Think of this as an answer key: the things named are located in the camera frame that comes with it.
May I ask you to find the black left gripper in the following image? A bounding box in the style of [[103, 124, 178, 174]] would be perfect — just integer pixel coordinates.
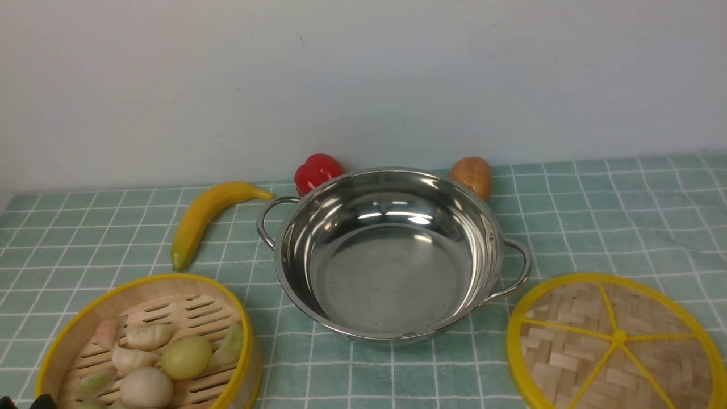
[[0, 394, 57, 409]]

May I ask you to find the woven bamboo steamer lid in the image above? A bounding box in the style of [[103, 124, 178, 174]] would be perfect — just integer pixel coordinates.
[[506, 273, 726, 408]]

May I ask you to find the stainless steel pot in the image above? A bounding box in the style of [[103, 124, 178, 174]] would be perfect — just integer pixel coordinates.
[[256, 166, 533, 344]]

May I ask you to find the pale green dumpling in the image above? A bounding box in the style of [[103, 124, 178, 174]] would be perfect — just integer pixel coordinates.
[[74, 367, 118, 401]]

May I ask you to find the white pleated dumpling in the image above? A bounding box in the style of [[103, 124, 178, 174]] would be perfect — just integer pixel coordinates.
[[126, 324, 174, 352], [112, 346, 161, 374]]

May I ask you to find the pink-tinted dumpling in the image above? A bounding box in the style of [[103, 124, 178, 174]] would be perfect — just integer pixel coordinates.
[[94, 318, 124, 352]]

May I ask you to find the white round bun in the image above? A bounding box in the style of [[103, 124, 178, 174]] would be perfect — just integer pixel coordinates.
[[120, 367, 174, 408]]

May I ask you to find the green round bun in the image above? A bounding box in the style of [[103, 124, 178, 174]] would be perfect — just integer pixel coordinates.
[[160, 336, 213, 381]]

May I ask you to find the green leaf dumpling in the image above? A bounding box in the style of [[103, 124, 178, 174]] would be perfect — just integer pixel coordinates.
[[208, 322, 244, 369]]

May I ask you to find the yellow banana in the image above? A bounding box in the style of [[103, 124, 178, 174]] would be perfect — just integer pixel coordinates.
[[170, 181, 275, 272]]

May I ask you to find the red bell pepper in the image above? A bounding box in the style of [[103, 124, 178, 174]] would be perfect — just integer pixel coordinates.
[[294, 153, 346, 197]]

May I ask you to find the brown potato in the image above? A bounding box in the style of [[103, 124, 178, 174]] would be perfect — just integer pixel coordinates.
[[449, 156, 494, 202]]

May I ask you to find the green checkered tablecloth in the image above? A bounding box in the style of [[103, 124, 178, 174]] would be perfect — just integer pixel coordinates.
[[1, 153, 726, 408]]

